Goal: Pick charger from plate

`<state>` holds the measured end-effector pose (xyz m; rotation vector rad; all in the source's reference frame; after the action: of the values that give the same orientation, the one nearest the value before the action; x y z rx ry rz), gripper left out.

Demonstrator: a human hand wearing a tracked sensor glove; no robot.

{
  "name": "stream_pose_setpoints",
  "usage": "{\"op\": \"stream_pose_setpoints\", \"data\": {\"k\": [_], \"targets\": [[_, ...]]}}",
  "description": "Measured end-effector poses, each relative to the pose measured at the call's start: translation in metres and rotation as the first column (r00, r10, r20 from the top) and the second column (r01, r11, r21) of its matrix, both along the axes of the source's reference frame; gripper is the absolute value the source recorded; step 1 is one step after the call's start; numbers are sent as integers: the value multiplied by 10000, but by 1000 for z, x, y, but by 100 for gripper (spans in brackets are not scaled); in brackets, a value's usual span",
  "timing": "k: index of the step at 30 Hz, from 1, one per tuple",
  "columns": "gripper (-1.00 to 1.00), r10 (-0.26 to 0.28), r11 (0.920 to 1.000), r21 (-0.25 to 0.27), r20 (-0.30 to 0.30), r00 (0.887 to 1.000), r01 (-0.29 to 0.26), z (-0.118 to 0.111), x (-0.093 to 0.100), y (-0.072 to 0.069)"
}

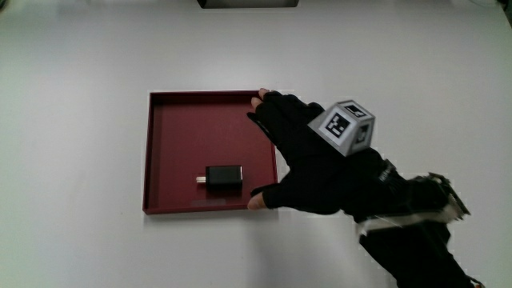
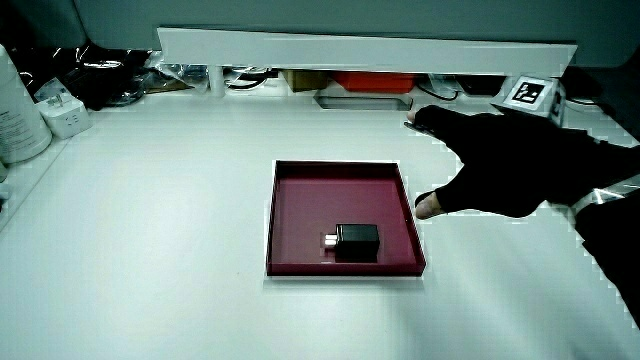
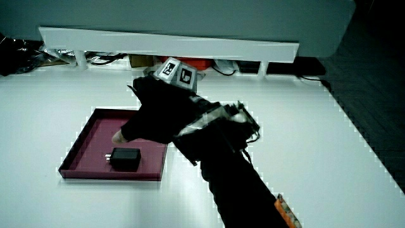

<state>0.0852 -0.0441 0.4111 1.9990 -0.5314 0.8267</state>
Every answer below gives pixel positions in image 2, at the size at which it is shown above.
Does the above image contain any person's right forearm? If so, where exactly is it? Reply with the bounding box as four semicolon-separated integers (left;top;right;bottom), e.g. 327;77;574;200
573;187;640;331

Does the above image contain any white raised shelf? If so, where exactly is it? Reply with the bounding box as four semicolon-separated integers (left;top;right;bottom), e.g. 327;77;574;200
156;26;579;99

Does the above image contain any black charger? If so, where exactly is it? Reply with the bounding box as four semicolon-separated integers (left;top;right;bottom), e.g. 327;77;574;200
323;223;381;262

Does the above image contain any grey flat tray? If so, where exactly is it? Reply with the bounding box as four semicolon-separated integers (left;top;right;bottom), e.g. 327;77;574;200
313;94;415;112

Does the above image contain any orange box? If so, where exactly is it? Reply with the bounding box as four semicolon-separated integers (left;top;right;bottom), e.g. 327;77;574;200
332;71;417;95

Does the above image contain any black cable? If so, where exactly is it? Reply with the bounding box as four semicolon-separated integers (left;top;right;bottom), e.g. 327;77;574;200
223;67;279;91

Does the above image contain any white power adapter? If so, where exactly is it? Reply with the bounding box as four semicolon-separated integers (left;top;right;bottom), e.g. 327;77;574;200
35;92;93;140

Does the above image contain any white plastic bottle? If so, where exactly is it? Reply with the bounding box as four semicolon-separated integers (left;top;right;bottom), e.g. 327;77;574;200
0;43;53;165

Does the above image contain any black plastic bag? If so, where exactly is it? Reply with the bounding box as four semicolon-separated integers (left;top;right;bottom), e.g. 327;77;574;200
9;44;154;111

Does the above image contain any maroon square plate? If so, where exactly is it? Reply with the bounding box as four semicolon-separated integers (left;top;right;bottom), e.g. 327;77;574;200
265;159;428;278

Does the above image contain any brown cardboard box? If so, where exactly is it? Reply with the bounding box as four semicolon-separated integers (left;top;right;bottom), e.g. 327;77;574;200
280;69;330;93

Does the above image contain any person's right hand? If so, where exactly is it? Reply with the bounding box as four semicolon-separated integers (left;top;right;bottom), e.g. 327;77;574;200
405;74;640;220

